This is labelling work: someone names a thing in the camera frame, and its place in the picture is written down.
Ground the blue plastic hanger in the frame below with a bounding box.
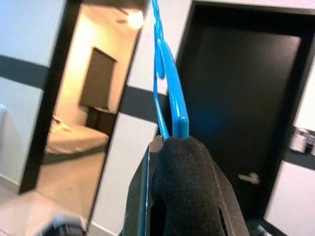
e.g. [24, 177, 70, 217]
[150, 0, 190, 141]

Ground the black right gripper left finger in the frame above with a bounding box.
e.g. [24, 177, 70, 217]
[122, 134, 165, 236]

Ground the black knit garment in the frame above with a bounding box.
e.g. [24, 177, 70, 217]
[153, 137, 224, 236]

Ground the black cabinet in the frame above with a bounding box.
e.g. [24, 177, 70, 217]
[86, 107, 118, 135]

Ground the black door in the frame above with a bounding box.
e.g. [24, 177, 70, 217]
[176, 0, 315, 223]

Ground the silver door handle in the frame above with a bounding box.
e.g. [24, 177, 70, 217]
[237, 172, 261, 184]

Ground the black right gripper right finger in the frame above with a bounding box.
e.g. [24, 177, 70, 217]
[209, 157, 251, 236]

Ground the bed with beige sheet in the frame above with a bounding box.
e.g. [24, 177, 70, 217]
[43, 117, 111, 163]

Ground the ceiling fan light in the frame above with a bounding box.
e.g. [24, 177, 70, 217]
[115, 9, 145, 30]

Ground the dark window blind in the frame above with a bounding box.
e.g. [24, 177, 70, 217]
[79, 46, 117, 114]

